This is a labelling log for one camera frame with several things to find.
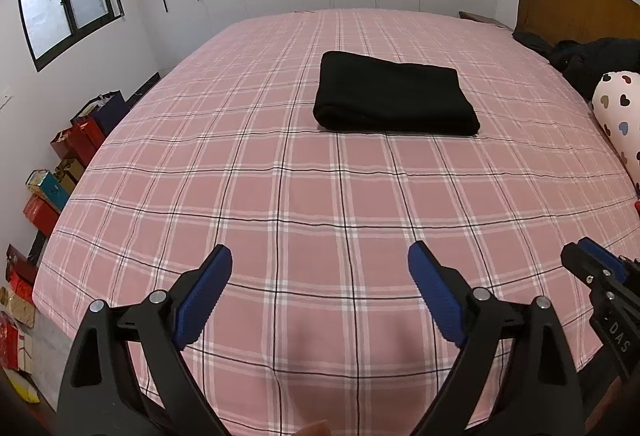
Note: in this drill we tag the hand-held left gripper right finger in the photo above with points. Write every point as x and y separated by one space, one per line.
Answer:
435 296

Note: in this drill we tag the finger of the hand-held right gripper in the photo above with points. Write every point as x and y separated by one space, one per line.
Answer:
607 262
580 266

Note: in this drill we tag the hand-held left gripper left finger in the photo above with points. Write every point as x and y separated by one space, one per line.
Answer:
205 296

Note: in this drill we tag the black pants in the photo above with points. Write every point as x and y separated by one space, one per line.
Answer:
395 95

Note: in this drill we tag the person's left hand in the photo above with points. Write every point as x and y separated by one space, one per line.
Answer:
317 430

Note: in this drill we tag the pink plaid bed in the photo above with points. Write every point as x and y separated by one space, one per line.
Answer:
300 191

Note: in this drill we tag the heart print pillow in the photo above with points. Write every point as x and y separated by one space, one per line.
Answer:
620 115

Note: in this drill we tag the row of gift boxes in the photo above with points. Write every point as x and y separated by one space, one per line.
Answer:
42 216

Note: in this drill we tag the yellow bag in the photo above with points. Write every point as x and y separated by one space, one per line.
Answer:
27 391

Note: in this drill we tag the dark clothing pile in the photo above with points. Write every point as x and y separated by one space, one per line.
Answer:
595 58

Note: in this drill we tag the dark blue shopping bag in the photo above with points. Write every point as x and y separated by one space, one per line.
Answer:
107 110

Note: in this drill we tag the dark marble slab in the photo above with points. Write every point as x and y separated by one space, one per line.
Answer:
142 88

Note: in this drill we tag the wooden headboard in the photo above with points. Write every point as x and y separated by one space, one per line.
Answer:
575 0

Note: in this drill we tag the brown nightstand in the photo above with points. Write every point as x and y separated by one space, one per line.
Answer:
482 18

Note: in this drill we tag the dark framed window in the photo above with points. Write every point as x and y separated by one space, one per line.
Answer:
65 0

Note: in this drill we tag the white wall switch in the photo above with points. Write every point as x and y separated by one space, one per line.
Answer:
5 99

